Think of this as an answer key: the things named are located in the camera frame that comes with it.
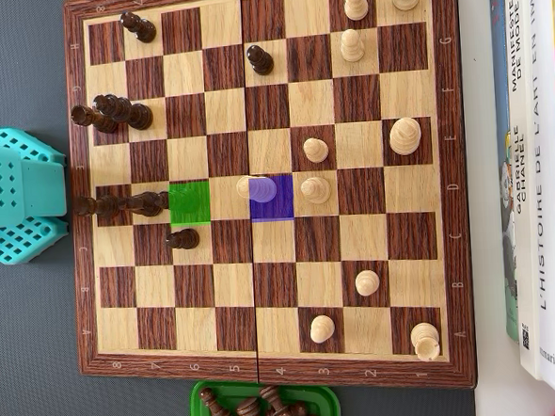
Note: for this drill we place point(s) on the teal perforated robot base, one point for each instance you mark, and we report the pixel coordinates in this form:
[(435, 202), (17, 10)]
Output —
[(11, 248)]

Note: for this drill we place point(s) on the dark wooden chess piece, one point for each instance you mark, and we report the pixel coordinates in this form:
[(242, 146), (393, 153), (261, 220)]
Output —
[(274, 399), (217, 412), (251, 413)]

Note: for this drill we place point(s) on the light pawn centre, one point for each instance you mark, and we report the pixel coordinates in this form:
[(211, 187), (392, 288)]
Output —
[(315, 190)]

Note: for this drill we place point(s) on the light wooden pawn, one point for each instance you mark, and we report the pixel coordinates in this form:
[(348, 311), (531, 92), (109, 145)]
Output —
[(355, 3), (367, 282), (352, 45), (321, 329), (315, 150)]

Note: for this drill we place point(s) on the wooden chessboard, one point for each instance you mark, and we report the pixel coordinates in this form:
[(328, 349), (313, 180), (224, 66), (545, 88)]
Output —
[(193, 288)]

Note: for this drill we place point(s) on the light wooden king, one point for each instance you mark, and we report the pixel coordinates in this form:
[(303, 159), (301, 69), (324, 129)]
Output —
[(405, 135)]

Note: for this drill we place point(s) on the dark wooden king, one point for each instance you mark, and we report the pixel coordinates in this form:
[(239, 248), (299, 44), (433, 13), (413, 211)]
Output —
[(98, 206)]

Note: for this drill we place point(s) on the green plastic tray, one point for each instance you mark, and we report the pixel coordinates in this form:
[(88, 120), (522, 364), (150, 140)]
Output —
[(328, 398)]

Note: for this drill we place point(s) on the dark wooden rook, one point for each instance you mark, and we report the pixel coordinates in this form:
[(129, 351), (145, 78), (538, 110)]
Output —
[(93, 119)]

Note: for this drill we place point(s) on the white Gabrielle Chanel book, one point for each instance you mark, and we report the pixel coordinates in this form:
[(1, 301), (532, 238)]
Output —
[(525, 249)]

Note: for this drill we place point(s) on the illustrated blue green book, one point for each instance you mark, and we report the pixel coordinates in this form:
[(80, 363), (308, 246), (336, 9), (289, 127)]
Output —
[(500, 86)]

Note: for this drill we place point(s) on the dark grey mat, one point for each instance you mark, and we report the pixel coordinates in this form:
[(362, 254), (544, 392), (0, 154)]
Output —
[(30, 327)]

